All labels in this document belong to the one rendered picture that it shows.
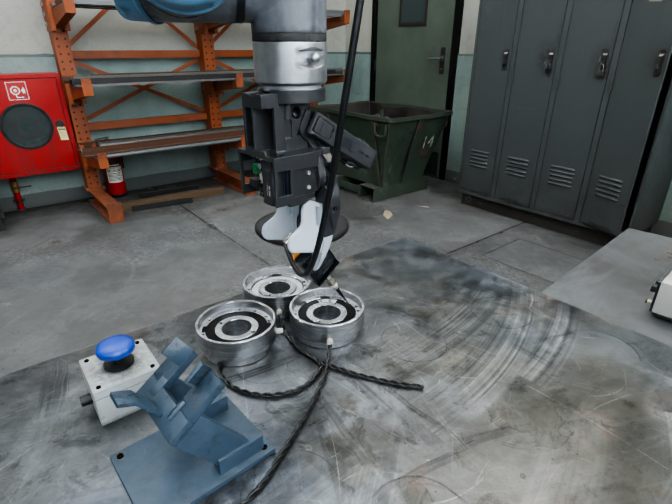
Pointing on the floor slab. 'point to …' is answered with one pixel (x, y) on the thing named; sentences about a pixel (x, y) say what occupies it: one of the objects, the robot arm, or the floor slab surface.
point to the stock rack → (58, 11)
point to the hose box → (41, 133)
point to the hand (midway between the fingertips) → (311, 254)
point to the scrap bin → (389, 146)
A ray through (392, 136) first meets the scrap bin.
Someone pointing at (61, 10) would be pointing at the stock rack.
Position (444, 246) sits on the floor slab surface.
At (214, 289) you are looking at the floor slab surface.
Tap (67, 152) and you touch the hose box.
